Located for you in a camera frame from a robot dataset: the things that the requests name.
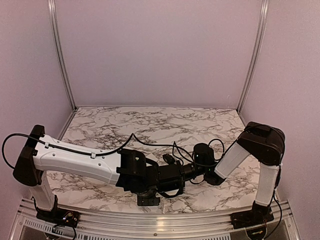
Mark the aluminium frame post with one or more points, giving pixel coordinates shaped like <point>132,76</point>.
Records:
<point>261,28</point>
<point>59,52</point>

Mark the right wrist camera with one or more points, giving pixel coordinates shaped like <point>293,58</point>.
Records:
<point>169,159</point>

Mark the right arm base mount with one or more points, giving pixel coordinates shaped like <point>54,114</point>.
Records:
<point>249,218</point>

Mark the left aluminium frame post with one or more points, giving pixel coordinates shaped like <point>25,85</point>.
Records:
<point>59,52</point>

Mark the front aluminium rail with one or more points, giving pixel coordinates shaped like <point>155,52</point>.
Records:
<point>107,225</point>

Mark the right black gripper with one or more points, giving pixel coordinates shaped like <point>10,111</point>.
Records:
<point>183,172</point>

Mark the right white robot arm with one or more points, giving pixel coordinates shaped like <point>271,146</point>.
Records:
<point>263,142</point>

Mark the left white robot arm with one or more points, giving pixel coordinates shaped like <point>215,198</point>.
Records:
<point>124,168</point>

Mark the right aluminium frame post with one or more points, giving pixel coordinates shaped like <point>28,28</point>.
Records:
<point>261,28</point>

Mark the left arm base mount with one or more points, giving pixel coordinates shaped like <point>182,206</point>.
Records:
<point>63,217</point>

